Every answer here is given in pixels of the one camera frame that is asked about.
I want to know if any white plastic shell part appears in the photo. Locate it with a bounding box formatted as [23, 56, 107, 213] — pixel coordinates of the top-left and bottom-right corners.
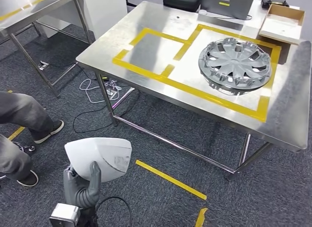
[64, 137, 133, 184]

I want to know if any white cabinet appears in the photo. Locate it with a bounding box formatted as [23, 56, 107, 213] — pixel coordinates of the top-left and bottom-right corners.
[38, 0, 127, 41]

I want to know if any white floor cable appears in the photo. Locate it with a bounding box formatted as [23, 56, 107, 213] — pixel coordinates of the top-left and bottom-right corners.
[79, 77, 123, 104]

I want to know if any open cardboard box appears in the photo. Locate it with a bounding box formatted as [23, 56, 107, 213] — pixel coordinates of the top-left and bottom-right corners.
[258, 4, 306, 46]

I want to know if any black floor cable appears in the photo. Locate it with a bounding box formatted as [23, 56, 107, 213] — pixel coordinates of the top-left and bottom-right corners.
[72, 89, 140, 134]

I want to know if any stainless steel workbench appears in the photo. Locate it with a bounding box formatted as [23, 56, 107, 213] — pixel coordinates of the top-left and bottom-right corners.
[76, 0, 312, 183]

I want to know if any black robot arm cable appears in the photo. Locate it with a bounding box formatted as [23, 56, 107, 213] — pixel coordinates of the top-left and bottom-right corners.
[96, 196, 133, 227]

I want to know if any stainless steel table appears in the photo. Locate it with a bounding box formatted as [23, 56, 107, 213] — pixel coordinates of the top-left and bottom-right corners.
[0, 0, 93, 99]

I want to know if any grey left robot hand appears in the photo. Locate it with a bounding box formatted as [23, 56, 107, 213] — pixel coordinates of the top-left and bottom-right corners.
[63, 161, 102, 209]

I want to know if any grey laptop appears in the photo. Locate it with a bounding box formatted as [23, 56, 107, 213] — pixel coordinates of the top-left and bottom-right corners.
[197, 0, 256, 31]

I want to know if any grey plastic wheel hubcap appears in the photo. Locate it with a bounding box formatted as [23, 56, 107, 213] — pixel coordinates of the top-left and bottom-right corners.
[198, 37, 272, 96]

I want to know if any yellow floor tape marking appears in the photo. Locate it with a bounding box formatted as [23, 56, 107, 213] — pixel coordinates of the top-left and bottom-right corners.
[7, 125, 26, 142]
[194, 207, 209, 227]
[135, 159, 207, 201]

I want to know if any yellow tape outline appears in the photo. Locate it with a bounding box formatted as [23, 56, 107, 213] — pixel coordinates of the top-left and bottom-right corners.
[112, 23, 282, 124]

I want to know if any black handheld controller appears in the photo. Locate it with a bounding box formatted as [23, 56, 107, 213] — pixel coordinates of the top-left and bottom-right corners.
[261, 0, 290, 9]

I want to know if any black carrying case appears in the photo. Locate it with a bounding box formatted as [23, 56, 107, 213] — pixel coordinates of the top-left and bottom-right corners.
[163, 0, 203, 13]

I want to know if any person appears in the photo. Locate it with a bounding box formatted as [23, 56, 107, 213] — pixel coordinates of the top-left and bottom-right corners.
[0, 91, 65, 188]

